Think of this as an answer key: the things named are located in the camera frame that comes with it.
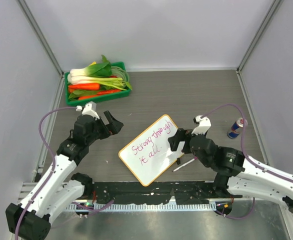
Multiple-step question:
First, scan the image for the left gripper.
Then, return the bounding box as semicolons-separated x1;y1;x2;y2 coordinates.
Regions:
85;110;122;145

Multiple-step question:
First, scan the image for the pink capped marker pen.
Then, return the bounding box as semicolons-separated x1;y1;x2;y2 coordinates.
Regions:
172;157;197;173

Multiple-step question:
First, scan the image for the yellow framed whiteboard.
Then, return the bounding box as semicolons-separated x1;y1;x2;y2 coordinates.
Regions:
118;114;184;187

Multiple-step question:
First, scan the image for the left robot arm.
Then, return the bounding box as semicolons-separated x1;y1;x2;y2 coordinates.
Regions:
5;109;124;240

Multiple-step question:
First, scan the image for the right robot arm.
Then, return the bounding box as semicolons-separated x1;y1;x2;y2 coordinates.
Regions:
168;128;293;214

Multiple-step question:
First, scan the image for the right whiteboard foot clip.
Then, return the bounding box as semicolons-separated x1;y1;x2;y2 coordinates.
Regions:
176;157;182;166

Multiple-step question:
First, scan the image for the red chili toy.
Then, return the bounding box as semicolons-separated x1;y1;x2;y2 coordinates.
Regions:
97;89;121;96

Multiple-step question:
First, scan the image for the green onion toy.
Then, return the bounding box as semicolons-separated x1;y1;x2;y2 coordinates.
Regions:
66;75;132;91

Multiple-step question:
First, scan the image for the orange carrot toy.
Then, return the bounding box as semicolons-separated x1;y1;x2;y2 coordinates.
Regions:
78;95;99;101
68;83;100;91

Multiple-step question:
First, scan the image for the green leaf vegetable toy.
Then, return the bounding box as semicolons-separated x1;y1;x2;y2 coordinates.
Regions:
68;89;98;101

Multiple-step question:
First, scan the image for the green vegetable tray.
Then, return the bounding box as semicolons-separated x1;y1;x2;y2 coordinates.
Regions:
64;61;132;107

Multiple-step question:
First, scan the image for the bok choy toy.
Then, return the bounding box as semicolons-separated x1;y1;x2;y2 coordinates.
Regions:
69;54;112;78

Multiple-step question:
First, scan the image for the energy drink can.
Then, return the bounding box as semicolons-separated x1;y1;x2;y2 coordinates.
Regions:
227;117;248;139

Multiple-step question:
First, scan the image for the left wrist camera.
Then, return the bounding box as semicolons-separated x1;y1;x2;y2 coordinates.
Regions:
75;101;100;120

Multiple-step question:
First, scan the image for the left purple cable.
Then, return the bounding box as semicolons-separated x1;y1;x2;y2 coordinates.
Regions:
13;106;117;240

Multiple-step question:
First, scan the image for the purple cable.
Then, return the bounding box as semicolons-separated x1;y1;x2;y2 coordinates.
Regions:
13;106;117;240
198;103;293;221

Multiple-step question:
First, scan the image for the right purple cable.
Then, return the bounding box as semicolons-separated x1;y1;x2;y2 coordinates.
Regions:
198;103;293;221

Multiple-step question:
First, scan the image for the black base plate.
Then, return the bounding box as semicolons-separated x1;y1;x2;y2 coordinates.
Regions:
78;181;231;205

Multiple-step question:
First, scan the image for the white cable duct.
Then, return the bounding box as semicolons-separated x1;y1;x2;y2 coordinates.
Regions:
68;202;217;213

